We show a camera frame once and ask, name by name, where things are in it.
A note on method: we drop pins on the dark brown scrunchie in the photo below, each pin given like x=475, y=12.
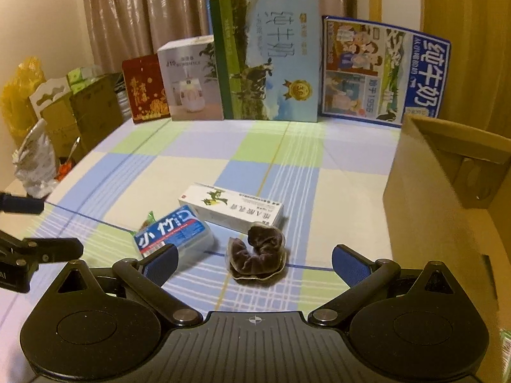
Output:
x=262, y=256

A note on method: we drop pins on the red gift box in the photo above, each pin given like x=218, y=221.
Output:
x=145, y=89

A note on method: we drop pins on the green blue milk carton box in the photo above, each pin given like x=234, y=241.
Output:
x=268, y=58

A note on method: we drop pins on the stacked cardboard boxes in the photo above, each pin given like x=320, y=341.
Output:
x=77, y=122

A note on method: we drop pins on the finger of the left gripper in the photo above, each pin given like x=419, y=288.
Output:
x=14, y=204
x=52, y=250

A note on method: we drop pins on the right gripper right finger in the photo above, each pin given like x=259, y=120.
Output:
x=366, y=280

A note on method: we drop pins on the white ointment box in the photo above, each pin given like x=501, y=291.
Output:
x=230, y=209

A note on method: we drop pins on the checkered bed sheet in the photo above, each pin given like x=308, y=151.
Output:
x=321, y=183

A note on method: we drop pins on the white crumpled bag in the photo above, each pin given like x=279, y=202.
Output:
x=36, y=163

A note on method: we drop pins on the blue label floss box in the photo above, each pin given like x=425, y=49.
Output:
x=182, y=228

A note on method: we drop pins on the white humidifier box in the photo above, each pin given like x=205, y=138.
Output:
x=189, y=72

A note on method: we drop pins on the brown cardboard box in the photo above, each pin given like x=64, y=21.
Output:
x=448, y=198

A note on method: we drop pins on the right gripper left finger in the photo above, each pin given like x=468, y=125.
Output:
x=145, y=278

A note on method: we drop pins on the green candy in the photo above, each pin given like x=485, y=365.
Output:
x=150, y=219

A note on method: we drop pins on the yellow plastic bag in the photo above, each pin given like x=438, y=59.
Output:
x=16, y=108

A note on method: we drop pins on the blue cartoon milk box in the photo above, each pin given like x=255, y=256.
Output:
x=376, y=72

